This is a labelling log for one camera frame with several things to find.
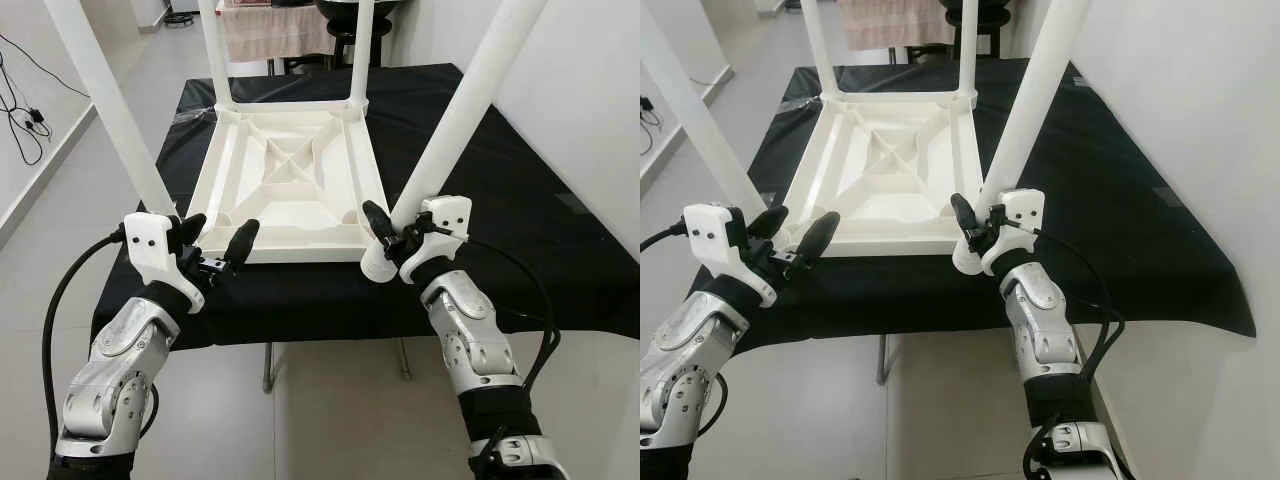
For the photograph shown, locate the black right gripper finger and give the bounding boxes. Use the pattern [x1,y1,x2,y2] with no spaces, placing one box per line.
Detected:
[361,200,398,249]
[949,192,983,249]

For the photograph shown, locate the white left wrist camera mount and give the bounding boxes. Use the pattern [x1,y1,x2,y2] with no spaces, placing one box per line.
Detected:
[122,212,207,314]
[683,203,779,308]

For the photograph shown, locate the looped black wall cable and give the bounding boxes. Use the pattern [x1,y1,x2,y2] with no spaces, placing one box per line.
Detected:
[640,95,666,158]
[0,55,53,167]

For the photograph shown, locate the white plastic table top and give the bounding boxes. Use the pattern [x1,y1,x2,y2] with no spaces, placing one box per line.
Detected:
[775,90,988,259]
[185,100,393,267]

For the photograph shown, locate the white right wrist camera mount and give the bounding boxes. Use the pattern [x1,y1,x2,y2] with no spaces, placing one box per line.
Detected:
[980,187,1047,277]
[400,195,473,285]

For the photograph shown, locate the black wok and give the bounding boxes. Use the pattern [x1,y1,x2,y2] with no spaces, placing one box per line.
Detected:
[938,0,1013,17]
[315,0,408,23]

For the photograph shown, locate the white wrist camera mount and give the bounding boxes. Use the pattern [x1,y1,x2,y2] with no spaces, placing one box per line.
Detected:
[400,195,473,285]
[980,187,1047,277]
[683,203,779,308]
[122,212,207,314]

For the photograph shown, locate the black tablecloth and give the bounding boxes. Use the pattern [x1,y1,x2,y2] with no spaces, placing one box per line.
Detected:
[90,63,641,351]
[690,57,1257,353]

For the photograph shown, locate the pink cloth covered table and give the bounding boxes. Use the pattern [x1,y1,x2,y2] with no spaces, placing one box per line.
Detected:
[838,0,951,51]
[218,5,338,61]

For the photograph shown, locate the black round stool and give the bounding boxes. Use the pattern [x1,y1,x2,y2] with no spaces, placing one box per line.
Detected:
[945,8,1013,61]
[328,18,396,71]

